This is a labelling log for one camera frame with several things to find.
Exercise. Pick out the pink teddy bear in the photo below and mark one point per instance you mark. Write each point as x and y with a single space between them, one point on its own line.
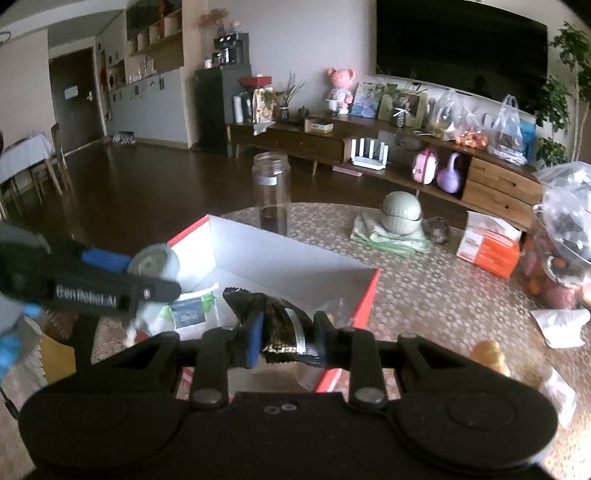
341 81

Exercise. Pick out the dining table with white cloth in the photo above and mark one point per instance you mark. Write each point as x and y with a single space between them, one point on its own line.
23 152

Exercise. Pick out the red cardboard box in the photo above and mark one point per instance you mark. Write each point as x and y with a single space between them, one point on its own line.
286 263

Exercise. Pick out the pair of shoes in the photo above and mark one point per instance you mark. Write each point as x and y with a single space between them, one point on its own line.
123 137

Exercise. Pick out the potted plant with white bow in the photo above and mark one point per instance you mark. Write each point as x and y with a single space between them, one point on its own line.
400 115

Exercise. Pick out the bag of oranges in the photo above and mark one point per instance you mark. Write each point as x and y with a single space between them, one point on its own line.
471 138

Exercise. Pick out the bushy potted plant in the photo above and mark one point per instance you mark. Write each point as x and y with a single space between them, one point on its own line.
554 99

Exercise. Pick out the yellow toy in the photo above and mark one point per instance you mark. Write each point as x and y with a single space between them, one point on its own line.
487 353

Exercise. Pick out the white green plastic packet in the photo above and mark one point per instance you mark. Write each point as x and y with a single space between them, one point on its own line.
189 314

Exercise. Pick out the wooden chair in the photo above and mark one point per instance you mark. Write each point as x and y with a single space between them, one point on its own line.
57 157

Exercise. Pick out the glass jar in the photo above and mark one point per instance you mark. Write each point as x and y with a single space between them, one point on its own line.
271 198

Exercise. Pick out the wooden photo frame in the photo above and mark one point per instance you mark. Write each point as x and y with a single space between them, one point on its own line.
415 108

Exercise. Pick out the wooden cabinet drawer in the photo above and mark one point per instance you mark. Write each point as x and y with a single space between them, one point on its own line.
498 207
503 177

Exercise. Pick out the person's left hand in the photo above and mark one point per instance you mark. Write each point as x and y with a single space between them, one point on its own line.
9 357

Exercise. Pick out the floral paper bag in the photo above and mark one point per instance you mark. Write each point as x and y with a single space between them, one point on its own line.
264 106

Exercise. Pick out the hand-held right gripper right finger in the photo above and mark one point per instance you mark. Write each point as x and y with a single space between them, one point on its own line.
325 337

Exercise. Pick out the black cabinet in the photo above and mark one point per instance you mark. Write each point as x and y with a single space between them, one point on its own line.
217 106

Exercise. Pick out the tall potted plant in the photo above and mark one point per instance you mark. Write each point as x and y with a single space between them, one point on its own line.
575 55

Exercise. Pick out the small cardboard box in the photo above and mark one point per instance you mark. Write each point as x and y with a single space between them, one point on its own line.
319 125

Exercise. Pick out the purple kettle toy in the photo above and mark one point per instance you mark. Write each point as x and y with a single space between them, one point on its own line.
450 180

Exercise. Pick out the dark door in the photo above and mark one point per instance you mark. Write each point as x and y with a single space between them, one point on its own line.
76 101

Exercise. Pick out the pink flat tray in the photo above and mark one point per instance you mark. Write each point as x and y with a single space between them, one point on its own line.
348 170

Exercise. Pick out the clear wrapped packet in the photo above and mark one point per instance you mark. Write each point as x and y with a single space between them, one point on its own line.
561 397

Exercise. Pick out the white pouch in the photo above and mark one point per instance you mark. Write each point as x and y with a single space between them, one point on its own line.
561 325

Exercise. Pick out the wooden television cabinet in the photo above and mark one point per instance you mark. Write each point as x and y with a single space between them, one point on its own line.
295 138

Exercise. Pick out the large clear plastic bag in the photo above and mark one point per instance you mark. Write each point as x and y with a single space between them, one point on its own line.
565 203

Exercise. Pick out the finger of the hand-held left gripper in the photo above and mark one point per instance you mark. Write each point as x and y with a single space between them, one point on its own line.
104 261
157 290

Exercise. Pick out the pink flowers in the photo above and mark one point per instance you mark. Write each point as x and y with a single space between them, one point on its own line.
214 18

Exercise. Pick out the pink toy case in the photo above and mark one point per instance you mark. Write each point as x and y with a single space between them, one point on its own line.
425 168

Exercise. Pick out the grey furry ball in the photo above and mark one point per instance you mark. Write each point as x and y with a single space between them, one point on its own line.
439 229

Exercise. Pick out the black snack packet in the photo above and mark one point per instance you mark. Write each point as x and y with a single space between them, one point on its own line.
277 323

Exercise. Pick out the blue box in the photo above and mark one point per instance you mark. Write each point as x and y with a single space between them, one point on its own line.
530 134

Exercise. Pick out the orange tissue box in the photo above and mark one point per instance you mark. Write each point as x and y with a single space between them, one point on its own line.
494 254

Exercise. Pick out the grey round tin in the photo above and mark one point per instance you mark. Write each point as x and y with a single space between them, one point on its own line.
154 263

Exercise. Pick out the green folded cloth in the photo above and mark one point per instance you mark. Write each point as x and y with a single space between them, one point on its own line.
383 240

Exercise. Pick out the blue picture card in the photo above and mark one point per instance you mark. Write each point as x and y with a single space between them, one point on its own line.
367 104

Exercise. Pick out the black television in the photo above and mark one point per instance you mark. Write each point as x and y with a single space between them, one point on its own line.
461 41

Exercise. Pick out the small red box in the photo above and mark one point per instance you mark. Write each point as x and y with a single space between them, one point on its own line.
256 81

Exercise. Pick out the bag of fruit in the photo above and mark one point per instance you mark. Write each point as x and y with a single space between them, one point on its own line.
554 286

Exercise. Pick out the white router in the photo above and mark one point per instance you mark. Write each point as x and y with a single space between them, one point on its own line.
369 161

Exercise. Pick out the black coffee machine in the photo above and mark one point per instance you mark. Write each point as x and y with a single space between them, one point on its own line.
228 48

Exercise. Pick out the white plastic carrier bag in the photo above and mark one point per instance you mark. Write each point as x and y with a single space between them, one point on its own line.
508 134

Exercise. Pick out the vase with dried twigs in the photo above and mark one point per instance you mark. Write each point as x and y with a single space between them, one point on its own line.
284 110

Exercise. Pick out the wooden wall shelf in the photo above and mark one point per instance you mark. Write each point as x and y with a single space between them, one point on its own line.
157 46

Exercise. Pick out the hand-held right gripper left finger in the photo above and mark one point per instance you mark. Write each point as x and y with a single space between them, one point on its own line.
254 341

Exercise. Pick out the white bottle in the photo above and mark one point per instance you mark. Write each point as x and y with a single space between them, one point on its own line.
238 108

